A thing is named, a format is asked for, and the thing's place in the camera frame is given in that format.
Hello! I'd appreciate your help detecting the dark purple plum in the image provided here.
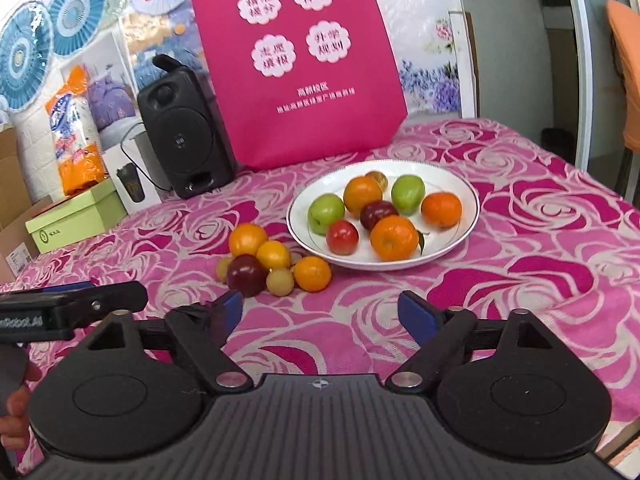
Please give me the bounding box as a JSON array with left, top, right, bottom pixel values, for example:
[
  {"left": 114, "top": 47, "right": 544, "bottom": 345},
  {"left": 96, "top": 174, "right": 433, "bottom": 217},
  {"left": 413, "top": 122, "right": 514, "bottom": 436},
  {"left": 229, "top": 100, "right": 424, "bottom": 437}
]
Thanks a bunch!
[
  {"left": 226, "top": 254, "right": 268, "bottom": 298},
  {"left": 360, "top": 200, "right": 399, "bottom": 231}
]

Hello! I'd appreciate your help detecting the person's left hand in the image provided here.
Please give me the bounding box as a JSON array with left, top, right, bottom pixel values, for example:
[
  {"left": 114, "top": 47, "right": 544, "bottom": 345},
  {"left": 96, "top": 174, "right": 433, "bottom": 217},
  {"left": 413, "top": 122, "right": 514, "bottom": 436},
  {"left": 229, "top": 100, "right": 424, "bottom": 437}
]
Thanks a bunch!
[{"left": 0, "top": 364, "right": 44, "bottom": 453}]

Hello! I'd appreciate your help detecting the small orange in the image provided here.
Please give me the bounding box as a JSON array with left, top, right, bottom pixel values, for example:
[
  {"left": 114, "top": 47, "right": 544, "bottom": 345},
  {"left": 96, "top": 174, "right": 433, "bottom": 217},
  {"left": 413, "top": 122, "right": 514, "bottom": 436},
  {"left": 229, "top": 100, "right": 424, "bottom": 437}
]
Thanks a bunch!
[
  {"left": 255, "top": 240, "right": 292, "bottom": 271},
  {"left": 292, "top": 256, "right": 332, "bottom": 293}
]

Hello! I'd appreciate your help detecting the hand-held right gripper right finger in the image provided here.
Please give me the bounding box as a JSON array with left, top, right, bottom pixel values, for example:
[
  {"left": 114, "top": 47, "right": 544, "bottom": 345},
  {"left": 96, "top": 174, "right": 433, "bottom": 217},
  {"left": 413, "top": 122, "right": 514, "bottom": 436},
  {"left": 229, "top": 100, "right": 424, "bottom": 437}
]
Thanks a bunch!
[{"left": 386, "top": 290, "right": 558, "bottom": 393}]

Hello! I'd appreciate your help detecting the black speaker cable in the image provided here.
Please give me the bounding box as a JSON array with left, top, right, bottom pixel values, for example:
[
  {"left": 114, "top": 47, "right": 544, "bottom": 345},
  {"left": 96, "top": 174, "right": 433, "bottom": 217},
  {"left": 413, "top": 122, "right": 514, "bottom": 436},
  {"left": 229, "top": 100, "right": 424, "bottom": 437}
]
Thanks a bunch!
[{"left": 120, "top": 122, "right": 174, "bottom": 192}]

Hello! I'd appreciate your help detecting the blue bedding poster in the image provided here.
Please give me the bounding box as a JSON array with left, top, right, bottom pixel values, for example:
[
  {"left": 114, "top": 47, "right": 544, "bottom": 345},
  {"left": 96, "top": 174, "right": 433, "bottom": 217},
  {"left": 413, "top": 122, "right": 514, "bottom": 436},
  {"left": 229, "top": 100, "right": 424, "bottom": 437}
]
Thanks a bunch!
[{"left": 122, "top": 0, "right": 207, "bottom": 92}]

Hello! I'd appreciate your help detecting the cardboard box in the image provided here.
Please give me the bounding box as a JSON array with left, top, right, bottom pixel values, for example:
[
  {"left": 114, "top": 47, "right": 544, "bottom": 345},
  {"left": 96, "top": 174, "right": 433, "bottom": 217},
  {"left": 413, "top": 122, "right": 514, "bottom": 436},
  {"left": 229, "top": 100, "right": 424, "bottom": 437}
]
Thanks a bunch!
[{"left": 0, "top": 127, "right": 53, "bottom": 283}]

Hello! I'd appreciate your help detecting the blue fan wall poster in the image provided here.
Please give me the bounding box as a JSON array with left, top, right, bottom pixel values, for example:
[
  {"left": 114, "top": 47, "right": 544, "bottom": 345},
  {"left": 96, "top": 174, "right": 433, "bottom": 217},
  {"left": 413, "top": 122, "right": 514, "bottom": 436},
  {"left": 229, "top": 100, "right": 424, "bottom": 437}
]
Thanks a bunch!
[{"left": 0, "top": 0, "right": 127, "bottom": 112}]

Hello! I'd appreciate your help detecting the tangerine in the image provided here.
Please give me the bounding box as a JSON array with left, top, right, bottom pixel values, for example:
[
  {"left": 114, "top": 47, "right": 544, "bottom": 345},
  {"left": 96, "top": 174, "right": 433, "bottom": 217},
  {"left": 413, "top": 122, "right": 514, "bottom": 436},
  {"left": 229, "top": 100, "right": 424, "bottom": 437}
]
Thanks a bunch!
[
  {"left": 370, "top": 215, "right": 431, "bottom": 262},
  {"left": 421, "top": 192, "right": 463, "bottom": 229}
]

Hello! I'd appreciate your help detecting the pink rose printed blanket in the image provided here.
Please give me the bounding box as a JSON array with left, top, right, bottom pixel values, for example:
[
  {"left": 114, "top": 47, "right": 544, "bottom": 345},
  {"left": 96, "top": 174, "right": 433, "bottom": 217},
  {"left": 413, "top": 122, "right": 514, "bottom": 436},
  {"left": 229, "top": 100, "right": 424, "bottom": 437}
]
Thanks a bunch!
[{"left": 0, "top": 116, "right": 640, "bottom": 480}]

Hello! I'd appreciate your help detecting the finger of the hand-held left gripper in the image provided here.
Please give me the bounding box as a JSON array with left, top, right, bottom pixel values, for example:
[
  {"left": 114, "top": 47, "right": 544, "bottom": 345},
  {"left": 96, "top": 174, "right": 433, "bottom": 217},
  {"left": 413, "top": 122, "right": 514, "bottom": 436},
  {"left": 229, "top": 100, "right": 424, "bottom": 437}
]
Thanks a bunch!
[
  {"left": 41, "top": 282, "right": 97, "bottom": 295},
  {"left": 60, "top": 281, "right": 149, "bottom": 333}
]

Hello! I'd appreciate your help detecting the black speaker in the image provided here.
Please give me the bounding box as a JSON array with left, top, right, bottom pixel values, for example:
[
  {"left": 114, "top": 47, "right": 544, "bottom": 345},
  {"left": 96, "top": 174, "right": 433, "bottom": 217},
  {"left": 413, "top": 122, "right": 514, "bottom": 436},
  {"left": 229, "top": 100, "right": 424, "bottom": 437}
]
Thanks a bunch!
[{"left": 137, "top": 67, "right": 237, "bottom": 200}]

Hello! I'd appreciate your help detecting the pink fabric bag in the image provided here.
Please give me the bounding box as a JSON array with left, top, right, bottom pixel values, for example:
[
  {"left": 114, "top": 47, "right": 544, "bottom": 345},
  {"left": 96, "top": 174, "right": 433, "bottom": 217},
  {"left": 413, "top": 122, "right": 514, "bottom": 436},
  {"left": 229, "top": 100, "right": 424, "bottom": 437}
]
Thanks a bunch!
[{"left": 186, "top": 0, "right": 408, "bottom": 171}]

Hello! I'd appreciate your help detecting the yellow jujube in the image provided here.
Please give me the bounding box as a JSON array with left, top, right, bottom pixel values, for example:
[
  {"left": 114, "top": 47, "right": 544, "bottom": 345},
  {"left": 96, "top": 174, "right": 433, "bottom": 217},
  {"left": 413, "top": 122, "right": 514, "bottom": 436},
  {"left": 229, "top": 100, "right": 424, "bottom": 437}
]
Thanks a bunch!
[{"left": 265, "top": 267, "right": 295, "bottom": 296}]

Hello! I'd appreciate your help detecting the green apple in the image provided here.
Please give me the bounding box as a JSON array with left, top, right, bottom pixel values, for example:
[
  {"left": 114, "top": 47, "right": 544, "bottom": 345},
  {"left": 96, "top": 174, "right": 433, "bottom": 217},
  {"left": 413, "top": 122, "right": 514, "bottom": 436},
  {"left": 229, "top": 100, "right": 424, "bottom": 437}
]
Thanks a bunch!
[
  {"left": 391, "top": 175, "right": 426, "bottom": 217},
  {"left": 307, "top": 193, "right": 347, "bottom": 236}
]

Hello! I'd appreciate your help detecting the floral wall poster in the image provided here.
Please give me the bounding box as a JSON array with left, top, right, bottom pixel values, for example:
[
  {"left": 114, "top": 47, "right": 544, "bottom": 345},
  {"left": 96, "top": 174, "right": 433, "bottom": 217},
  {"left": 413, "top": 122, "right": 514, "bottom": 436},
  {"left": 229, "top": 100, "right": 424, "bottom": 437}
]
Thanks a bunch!
[{"left": 362, "top": 0, "right": 464, "bottom": 122}]

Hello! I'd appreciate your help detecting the orange chair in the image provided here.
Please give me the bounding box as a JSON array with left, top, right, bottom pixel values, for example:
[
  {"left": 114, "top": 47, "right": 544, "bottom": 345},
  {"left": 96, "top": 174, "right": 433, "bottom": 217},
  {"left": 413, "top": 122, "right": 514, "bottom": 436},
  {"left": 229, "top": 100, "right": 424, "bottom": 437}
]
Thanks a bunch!
[{"left": 605, "top": 0, "right": 640, "bottom": 152}]

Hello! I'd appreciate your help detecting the white cup box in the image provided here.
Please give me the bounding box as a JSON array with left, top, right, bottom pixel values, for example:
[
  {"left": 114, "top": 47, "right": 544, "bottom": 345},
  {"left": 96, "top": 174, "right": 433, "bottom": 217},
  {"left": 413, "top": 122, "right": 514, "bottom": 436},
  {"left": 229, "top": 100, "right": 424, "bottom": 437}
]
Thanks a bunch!
[{"left": 101, "top": 132, "right": 163, "bottom": 216}]

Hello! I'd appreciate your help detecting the white round plate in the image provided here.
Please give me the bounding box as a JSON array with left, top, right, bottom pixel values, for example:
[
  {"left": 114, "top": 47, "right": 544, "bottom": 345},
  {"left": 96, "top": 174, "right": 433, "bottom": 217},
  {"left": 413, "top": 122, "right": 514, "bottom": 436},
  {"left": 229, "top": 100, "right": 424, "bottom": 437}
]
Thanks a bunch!
[{"left": 286, "top": 159, "right": 481, "bottom": 272}]

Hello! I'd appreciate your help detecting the red plum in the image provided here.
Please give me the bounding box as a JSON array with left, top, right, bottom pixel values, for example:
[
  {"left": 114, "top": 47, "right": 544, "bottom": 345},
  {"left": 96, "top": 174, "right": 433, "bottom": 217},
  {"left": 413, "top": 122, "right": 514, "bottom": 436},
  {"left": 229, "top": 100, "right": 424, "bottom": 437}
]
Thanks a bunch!
[{"left": 326, "top": 219, "right": 360, "bottom": 256}]

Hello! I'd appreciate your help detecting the large orange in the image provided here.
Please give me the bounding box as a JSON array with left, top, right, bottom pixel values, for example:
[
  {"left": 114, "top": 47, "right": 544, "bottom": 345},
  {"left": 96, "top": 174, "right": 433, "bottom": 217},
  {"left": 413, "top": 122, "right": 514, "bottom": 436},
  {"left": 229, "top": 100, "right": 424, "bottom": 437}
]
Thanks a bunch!
[{"left": 343, "top": 175, "right": 384, "bottom": 217}]

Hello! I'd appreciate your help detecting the purple bedding poster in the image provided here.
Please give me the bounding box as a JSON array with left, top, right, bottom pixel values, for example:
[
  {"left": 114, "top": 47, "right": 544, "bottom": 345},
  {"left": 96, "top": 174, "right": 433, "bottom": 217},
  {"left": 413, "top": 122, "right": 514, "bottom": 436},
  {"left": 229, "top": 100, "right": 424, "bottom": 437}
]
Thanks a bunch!
[{"left": 60, "top": 30, "right": 139, "bottom": 134}]

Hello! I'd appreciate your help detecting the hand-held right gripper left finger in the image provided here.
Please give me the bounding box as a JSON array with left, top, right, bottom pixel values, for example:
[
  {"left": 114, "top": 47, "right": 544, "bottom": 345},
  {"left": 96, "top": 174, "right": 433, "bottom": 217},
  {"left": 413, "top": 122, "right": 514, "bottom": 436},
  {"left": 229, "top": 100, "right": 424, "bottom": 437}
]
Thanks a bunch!
[{"left": 80, "top": 291, "right": 255, "bottom": 394}]

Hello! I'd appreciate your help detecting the white mirror frame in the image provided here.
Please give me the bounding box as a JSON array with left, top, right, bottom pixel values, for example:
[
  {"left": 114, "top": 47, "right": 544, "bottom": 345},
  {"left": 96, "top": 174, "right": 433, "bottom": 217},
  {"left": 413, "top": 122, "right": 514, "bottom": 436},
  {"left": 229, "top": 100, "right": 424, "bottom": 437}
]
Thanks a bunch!
[{"left": 559, "top": 0, "right": 640, "bottom": 173}]

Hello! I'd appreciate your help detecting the orange paper cup package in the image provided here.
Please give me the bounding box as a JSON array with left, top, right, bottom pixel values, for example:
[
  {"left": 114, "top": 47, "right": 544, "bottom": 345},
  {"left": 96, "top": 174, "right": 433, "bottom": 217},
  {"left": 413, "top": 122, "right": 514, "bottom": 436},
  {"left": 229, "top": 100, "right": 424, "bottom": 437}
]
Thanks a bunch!
[{"left": 44, "top": 65, "right": 108, "bottom": 197}]

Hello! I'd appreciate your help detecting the green shoe box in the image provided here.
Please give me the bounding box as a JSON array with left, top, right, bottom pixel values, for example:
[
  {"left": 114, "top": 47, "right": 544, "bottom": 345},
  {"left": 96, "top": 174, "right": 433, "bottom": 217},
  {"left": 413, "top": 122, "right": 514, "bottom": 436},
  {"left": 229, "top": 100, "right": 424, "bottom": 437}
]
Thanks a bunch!
[{"left": 25, "top": 177, "right": 128, "bottom": 255}]

